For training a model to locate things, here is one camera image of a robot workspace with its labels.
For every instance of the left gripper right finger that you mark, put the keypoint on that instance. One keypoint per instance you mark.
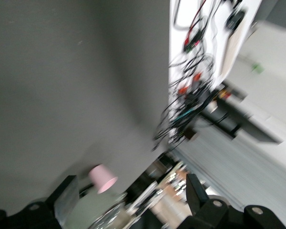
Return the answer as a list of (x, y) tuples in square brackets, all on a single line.
[(200, 202)]

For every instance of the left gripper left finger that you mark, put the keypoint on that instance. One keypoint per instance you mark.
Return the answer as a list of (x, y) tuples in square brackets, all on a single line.
[(38, 214)]

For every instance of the pink plastic cup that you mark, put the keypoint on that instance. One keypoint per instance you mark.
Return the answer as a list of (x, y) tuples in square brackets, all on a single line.
[(101, 177)]

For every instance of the small brown box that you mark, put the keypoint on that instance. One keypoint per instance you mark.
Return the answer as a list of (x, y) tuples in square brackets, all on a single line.
[(191, 134)]

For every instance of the glass lid with brass knob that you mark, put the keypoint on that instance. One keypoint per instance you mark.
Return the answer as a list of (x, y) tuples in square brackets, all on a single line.
[(114, 214)]

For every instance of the dark grey table cover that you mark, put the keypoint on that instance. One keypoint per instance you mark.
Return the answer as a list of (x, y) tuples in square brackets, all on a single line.
[(62, 71)]

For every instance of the white desk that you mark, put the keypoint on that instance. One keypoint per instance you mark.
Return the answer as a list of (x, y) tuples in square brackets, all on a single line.
[(219, 47)]

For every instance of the black flat device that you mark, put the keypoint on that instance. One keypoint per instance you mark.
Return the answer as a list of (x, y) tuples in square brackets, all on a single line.
[(234, 20)]

